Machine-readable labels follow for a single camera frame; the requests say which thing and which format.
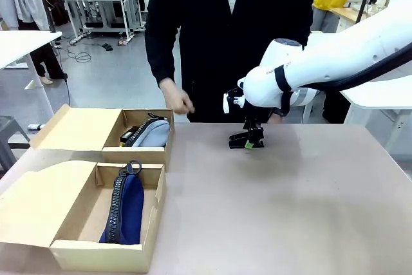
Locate person in black jacket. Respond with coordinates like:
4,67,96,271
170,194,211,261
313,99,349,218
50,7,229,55
144,0,315,124

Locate blue zippered pencil case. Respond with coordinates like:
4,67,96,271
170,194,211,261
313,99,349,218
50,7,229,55
98,159,145,245

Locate grey metal stool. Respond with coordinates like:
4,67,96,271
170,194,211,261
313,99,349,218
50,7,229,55
0,115,32,173

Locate wood-topped workbench with white frame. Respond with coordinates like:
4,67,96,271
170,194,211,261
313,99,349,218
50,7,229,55
51,0,145,46

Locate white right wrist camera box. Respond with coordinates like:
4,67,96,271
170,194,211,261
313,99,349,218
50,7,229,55
222,88,246,115

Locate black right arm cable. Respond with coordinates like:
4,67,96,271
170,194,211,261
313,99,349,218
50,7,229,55
301,41,412,93

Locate black stapler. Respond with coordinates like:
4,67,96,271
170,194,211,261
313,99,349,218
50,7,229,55
229,131,266,150

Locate person's left hand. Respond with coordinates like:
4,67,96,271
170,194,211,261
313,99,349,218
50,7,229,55
266,113,285,125

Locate right forearm in black sleeve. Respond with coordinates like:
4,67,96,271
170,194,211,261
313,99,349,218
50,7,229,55
144,14,182,90

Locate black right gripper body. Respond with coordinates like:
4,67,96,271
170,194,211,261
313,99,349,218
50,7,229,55
242,106,265,135

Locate white desk with white legs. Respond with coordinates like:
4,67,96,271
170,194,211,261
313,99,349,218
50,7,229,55
0,30,63,118

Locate person's right hand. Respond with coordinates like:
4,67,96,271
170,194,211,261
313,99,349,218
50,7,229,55
158,77,196,116

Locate open cardboard box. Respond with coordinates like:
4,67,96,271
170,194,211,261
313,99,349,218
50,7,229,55
30,104,176,173
0,159,167,273

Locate grey zippered pencil case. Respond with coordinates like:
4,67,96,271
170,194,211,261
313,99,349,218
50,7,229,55
124,112,171,148

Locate wooden side table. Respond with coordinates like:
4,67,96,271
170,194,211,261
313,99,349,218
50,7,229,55
331,6,371,31

